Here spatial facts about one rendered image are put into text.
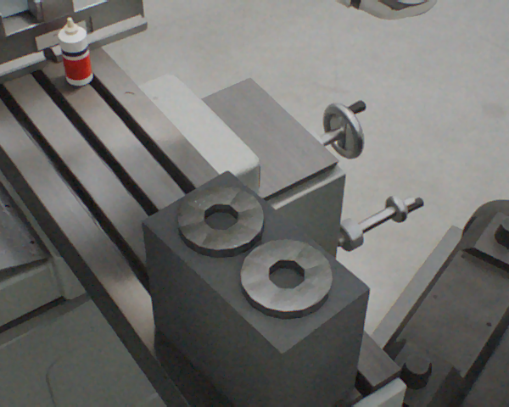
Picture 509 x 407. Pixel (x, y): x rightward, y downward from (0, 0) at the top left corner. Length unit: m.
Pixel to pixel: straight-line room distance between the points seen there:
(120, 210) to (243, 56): 1.82
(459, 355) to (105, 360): 0.58
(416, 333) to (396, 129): 1.31
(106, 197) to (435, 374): 0.59
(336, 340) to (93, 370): 0.72
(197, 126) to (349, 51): 1.59
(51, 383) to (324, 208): 0.55
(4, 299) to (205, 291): 0.49
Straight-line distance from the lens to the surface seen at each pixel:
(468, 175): 2.66
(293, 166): 1.55
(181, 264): 0.92
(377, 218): 1.77
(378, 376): 1.06
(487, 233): 1.68
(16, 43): 1.44
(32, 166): 1.30
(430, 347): 1.53
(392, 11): 1.14
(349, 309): 0.89
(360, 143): 1.73
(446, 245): 1.92
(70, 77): 1.41
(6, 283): 1.31
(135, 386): 1.67
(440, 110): 2.85
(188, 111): 1.52
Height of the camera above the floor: 1.83
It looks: 47 degrees down
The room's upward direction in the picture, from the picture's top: 1 degrees clockwise
